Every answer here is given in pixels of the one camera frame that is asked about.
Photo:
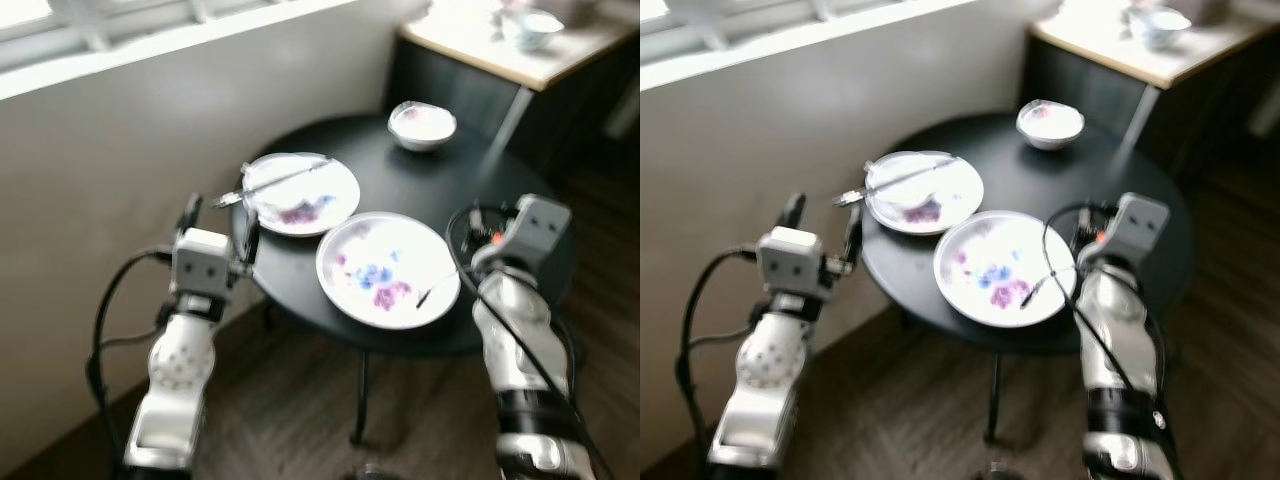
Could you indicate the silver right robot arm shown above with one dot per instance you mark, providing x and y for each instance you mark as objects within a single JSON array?
[
  {"x": 1110, "y": 330},
  {"x": 515, "y": 330}
]

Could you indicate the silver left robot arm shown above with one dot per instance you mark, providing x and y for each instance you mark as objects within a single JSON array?
[
  {"x": 180, "y": 365},
  {"x": 765, "y": 365}
]

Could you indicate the round black table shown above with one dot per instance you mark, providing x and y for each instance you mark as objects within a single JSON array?
[
  {"x": 1110, "y": 170},
  {"x": 480, "y": 170}
]

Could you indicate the white plate purple flowers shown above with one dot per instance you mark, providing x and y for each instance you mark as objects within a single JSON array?
[
  {"x": 960, "y": 195},
  {"x": 335, "y": 200}
]

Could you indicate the large white plate blue flowers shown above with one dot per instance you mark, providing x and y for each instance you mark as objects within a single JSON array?
[
  {"x": 380, "y": 270},
  {"x": 1000, "y": 265}
]

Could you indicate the small white floral bowl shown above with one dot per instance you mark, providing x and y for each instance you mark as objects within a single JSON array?
[
  {"x": 422, "y": 130},
  {"x": 1050, "y": 128}
]

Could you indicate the dark cabinet light wooden top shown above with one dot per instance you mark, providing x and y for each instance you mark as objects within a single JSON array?
[
  {"x": 450, "y": 85},
  {"x": 1090, "y": 85}
]

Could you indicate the white bowl blue pattern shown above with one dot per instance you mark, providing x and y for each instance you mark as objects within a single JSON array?
[
  {"x": 538, "y": 32},
  {"x": 1165, "y": 28}
]

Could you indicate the stack of white packets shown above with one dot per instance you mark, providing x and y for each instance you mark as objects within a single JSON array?
[
  {"x": 470, "y": 20},
  {"x": 1100, "y": 18}
]

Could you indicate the grey woven basket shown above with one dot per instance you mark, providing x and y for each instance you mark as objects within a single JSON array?
[
  {"x": 575, "y": 8},
  {"x": 1210, "y": 8}
]

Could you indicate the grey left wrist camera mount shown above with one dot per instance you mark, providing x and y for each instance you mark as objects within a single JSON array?
[
  {"x": 790, "y": 260},
  {"x": 200, "y": 262}
]

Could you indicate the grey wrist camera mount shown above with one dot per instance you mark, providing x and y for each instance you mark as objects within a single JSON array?
[
  {"x": 790, "y": 260},
  {"x": 1138, "y": 222},
  {"x": 540, "y": 225},
  {"x": 200, "y": 262}
]

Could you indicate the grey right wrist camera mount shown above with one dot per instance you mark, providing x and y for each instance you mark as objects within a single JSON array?
[
  {"x": 540, "y": 225},
  {"x": 1138, "y": 222}
]

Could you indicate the white window frame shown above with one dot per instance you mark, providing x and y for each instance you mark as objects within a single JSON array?
[
  {"x": 100, "y": 40},
  {"x": 700, "y": 40}
]

